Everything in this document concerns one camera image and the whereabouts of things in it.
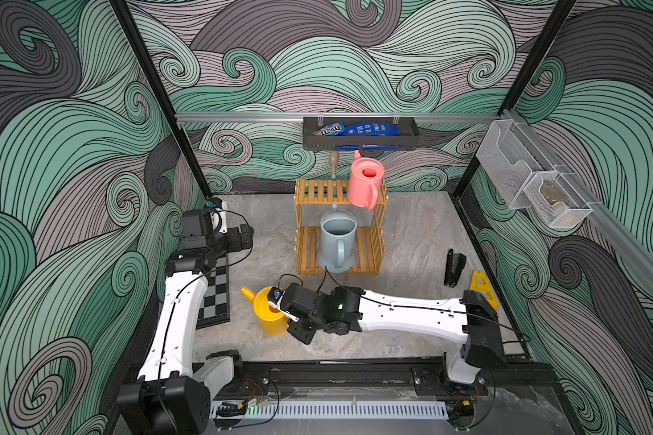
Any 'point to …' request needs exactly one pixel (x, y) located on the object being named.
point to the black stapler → (455, 263)
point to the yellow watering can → (270, 322)
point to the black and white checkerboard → (215, 308)
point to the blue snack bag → (372, 129)
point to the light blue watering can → (337, 243)
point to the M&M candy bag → (332, 130)
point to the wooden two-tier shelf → (370, 240)
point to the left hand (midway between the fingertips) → (235, 228)
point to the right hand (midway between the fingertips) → (294, 315)
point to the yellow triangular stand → (480, 283)
